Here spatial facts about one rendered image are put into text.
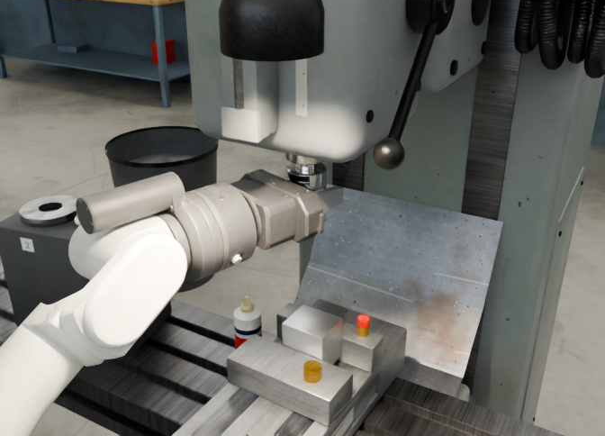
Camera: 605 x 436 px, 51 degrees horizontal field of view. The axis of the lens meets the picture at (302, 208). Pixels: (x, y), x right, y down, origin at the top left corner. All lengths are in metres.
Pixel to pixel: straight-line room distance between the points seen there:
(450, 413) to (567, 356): 1.77
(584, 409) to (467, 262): 1.43
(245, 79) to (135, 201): 0.15
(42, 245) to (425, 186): 0.61
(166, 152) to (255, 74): 2.47
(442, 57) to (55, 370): 0.51
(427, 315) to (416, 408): 0.21
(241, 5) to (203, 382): 0.65
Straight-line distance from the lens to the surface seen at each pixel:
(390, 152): 0.59
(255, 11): 0.42
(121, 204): 0.60
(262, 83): 0.59
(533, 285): 1.13
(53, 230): 1.02
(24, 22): 7.91
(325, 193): 0.72
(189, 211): 0.62
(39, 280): 1.06
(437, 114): 1.05
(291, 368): 0.80
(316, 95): 0.59
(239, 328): 0.95
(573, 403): 2.47
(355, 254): 1.14
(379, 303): 1.12
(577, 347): 2.74
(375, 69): 0.61
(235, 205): 0.64
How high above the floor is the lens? 1.54
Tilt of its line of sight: 25 degrees down
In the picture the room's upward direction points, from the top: straight up
